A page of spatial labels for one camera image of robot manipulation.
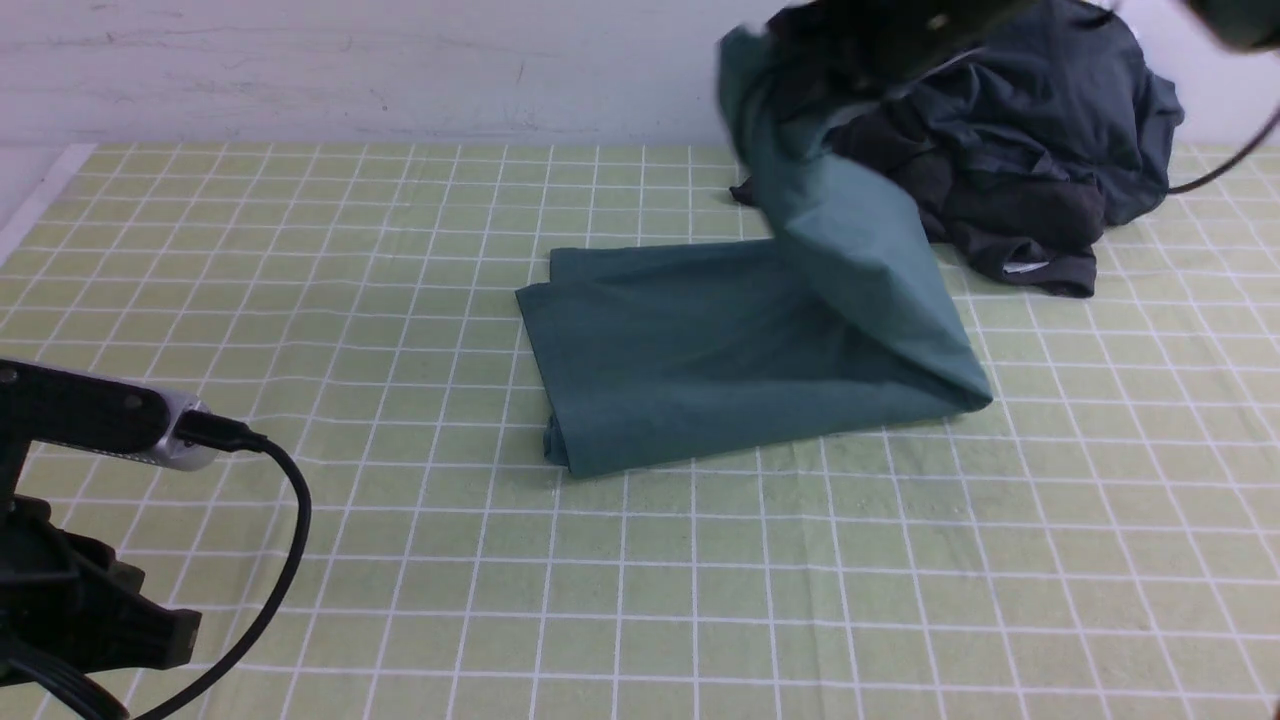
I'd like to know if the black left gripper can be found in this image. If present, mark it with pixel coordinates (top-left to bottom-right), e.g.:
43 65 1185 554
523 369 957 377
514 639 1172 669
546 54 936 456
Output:
1 360 204 685

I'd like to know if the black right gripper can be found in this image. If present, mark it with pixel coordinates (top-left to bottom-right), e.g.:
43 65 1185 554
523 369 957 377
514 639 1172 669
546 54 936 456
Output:
765 1 1030 96

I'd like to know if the green long-sleeved shirt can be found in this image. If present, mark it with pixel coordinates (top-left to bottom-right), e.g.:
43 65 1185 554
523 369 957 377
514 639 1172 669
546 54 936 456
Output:
515 26 993 478

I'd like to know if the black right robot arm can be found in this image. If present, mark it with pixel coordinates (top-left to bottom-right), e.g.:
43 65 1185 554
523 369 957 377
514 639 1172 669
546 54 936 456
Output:
765 1 1279 90

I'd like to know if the dark grey crumpled sweatshirt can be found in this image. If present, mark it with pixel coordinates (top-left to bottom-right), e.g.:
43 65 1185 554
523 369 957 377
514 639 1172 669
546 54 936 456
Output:
832 1 1185 225

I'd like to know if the dark brown crumpled garment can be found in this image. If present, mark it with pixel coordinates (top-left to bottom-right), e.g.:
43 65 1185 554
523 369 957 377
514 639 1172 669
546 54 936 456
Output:
730 100 1107 299

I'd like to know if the green checkered tablecloth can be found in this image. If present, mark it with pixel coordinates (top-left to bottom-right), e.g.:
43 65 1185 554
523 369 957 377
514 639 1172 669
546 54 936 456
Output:
1 143 1279 719

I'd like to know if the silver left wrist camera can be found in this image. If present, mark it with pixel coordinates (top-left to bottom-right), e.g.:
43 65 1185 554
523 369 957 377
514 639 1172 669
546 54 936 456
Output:
56 388 218 471

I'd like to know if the black left camera cable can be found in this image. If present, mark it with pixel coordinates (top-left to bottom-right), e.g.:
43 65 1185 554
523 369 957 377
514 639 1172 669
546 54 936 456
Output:
0 413 314 720

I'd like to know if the black camera cable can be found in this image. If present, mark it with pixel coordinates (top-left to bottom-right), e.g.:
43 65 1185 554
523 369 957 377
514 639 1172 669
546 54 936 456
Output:
1166 104 1280 195
0 413 314 720

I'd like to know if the black right camera cable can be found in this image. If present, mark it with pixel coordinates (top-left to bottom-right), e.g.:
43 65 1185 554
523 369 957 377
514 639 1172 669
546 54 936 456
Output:
1166 104 1280 195

